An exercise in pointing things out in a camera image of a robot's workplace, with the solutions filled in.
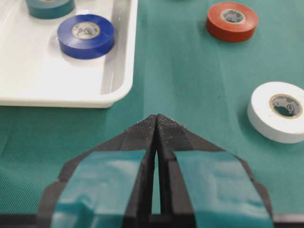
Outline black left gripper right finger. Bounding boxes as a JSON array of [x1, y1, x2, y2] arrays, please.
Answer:
[[155, 114, 273, 228]]

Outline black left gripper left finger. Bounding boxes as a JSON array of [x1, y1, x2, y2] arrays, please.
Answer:
[[38, 115, 157, 228]]

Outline blue tape roll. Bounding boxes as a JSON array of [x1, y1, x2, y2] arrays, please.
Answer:
[[57, 14, 114, 59]]

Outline red tape roll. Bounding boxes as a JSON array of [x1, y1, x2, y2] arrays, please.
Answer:
[[206, 2, 258, 42]]

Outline green tape roll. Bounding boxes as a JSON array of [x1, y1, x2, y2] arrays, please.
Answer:
[[26, 0, 75, 19]]

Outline white tape roll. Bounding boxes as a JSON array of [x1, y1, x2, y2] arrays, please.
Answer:
[[247, 82, 304, 144]]

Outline white plastic tray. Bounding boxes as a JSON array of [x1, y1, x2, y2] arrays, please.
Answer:
[[0, 0, 138, 108]]

